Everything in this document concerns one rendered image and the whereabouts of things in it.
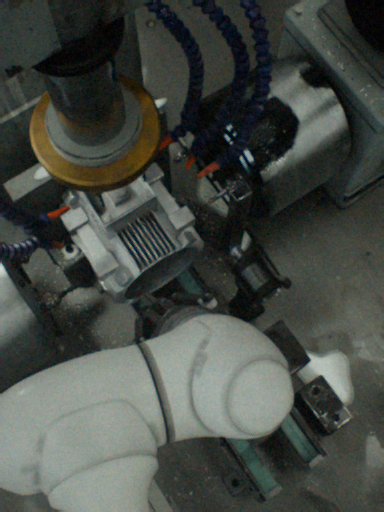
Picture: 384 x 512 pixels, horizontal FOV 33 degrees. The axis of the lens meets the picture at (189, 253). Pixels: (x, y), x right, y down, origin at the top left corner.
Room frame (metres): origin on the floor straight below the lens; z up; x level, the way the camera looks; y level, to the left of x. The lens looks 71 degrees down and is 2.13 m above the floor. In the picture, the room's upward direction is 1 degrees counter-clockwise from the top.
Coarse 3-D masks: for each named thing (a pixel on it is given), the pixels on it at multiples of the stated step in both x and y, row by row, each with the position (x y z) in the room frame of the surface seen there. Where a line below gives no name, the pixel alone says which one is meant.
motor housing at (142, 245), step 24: (168, 192) 0.47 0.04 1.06; (144, 216) 0.42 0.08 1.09; (96, 240) 0.38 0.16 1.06; (120, 240) 0.37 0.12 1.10; (144, 240) 0.37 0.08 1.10; (168, 240) 0.37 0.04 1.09; (120, 264) 0.34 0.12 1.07; (144, 264) 0.33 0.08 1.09; (168, 264) 0.38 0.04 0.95; (120, 288) 0.30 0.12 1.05; (144, 288) 0.33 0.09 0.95
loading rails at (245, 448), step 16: (192, 272) 0.37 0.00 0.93; (96, 288) 0.37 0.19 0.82; (176, 288) 0.36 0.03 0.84; (192, 288) 0.34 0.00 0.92; (208, 288) 0.33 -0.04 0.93; (288, 416) 0.10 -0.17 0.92; (272, 432) 0.07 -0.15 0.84; (288, 432) 0.07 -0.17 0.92; (304, 432) 0.07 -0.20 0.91; (320, 432) 0.07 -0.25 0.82; (224, 448) 0.04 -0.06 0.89; (240, 448) 0.04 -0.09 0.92; (288, 448) 0.04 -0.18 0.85; (304, 448) 0.04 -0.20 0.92; (320, 448) 0.04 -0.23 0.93; (240, 464) 0.01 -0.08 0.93; (256, 464) 0.01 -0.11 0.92; (304, 464) 0.01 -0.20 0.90; (224, 480) -0.01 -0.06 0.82; (240, 480) -0.01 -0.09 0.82; (256, 480) -0.01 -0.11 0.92; (272, 480) -0.01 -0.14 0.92; (256, 496) -0.04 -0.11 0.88; (272, 496) -0.04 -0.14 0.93
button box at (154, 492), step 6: (150, 486) -0.02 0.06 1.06; (156, 486) -0.02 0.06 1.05; (150, 492) -0.03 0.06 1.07; (156, 492) -0.03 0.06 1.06; (150, 498) -0.04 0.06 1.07; (156, 498) -0.04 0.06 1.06; (162, 498) -0.04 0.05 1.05; (150, 504) -0.04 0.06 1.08; (156, 504) -0.04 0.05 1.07; (162, 504) -0.04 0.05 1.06; (168, 504) -0.04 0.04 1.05; (150, 510) -0.05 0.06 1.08; (156, 510) -0.05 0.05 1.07; (162, 510) -0.05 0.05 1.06; (168, 510) -0.05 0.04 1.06
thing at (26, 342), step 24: (0, 264) 0.31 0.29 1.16; (24, 264) 0.34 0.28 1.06; (0, 288) 0.27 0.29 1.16; (24, 288) 0.28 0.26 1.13; (0, 312) 0.24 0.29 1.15; (24, 312) 0.24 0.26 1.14; (48, 312) 0.26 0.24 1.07; (0, 336) 0.20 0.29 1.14; (24, 336) 0.21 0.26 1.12; (48, 336) 0.21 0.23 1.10; (0, 360) 0.17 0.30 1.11; (24, 360) 0.17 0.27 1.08; (48, 360) 0.19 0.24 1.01; (0, 384) 0.14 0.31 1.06
